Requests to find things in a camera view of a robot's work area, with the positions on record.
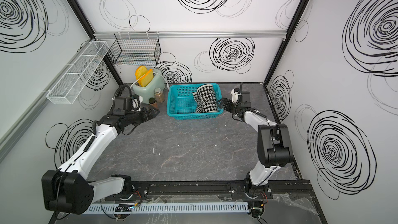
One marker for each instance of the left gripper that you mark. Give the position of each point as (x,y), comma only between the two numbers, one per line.
(146,116)

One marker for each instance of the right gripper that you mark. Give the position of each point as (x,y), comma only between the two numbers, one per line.
(228,101)

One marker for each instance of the black white patterned scarf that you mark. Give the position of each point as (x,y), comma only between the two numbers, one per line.
(205,98)

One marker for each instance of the teal plastic basket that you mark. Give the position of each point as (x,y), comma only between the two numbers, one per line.
(181,104)

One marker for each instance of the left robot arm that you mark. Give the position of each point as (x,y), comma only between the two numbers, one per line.
(67,189)

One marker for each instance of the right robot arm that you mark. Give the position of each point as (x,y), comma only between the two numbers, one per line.
(273,139)

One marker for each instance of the dark spice jar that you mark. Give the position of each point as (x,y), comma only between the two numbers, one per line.
(152,101)

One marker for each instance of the light spice jar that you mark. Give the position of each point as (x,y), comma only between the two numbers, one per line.
(159,95)

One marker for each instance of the mint green toaster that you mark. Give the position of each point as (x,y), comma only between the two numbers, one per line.
(148,92)

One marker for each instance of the yellow toast slice front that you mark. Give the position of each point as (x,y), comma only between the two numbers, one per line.
(146,78)

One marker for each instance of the yellow toast slice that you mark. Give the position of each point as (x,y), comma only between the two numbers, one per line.
(140,71)
(146,78)

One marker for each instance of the yellow toast slice rear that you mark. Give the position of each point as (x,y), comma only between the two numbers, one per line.
(140,71)

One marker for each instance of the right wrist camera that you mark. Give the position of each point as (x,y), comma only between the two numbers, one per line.
(235,94)

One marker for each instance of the black wire wall basket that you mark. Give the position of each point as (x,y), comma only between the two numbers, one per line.
(135,49)

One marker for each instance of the white wire wall shelf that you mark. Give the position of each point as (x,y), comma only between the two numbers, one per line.
(78,72)

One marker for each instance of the grey slotted cable duct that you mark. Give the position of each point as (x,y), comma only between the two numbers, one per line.
(163,208)

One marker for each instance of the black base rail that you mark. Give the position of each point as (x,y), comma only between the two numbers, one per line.
(233,189)

